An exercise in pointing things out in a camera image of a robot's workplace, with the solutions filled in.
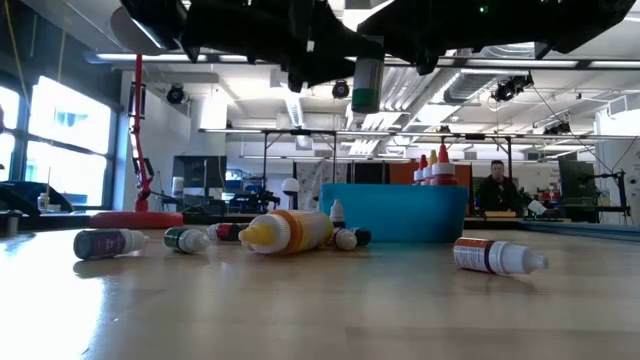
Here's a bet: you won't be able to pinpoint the black ceiling spotlight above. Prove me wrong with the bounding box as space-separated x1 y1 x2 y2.
492 72 535 104

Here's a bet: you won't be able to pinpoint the small green food coloring bottle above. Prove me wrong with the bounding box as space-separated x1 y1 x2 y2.
163 226 213 255

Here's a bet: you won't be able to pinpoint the white bottle red label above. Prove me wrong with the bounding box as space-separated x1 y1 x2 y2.
452 236 550 277

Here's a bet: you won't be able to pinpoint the black beam with light strips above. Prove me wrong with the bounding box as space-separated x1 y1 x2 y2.
84 52 640 70

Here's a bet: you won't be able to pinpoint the small blue food coloring bottle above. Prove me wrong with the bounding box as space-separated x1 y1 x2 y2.
349 226 373 248

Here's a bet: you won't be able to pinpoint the black equipment stand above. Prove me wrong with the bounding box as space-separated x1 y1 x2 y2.
577 169 630 224

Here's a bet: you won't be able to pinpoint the red desk lamp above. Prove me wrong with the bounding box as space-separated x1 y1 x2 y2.
88 53 185 230

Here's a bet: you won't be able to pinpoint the silver ceiling duct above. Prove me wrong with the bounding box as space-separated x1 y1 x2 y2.
439 44 539 104

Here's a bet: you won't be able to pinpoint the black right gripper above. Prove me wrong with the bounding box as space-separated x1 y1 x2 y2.
357 0 551 76

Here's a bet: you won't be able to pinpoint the black slanted board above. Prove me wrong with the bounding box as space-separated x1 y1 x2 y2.
0 179 75 215

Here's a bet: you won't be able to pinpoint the large window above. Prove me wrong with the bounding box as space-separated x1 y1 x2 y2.
0 74 119 211

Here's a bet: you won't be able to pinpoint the small purple food coloring bottle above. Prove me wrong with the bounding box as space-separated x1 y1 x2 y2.
72 228 150 261

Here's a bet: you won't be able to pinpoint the small black food coloring bottle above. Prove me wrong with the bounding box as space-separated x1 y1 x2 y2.
329 198 347 229

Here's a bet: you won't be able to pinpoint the large green food coloring bottle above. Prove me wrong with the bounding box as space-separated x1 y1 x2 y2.
351 54 385 115

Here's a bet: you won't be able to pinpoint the black robot arms on bench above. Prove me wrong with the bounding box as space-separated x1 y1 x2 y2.
227 188 282 209

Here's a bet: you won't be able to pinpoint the large yellow food coloring bottle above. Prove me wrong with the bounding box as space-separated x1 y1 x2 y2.
237 209 335 256

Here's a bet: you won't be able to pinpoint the dark monitor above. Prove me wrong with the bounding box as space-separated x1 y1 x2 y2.
557 154 600 201

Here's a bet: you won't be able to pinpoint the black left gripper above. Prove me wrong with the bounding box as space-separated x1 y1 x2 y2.
179 0 385 94

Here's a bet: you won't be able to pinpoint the large red-orange food coloring bottle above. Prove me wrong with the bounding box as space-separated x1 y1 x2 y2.
430 143 459 187

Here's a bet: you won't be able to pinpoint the blue plastic bin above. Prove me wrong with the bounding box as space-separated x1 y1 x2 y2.
319 182 470 245

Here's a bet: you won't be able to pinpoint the person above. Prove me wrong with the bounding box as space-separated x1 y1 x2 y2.
477 158 524 217

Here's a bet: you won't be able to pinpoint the white patterned curtain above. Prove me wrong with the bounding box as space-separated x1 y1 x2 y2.
294 159 351 186

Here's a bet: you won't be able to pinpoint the black monitor cabinet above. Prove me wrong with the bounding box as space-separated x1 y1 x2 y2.
172 154 229 202

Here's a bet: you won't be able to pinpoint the large red food coloring bottle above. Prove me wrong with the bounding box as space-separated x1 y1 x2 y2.
412 153 430 185

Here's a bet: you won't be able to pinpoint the black gantry frame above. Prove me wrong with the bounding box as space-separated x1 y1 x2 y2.
409 132 516 194
198 127 346 206

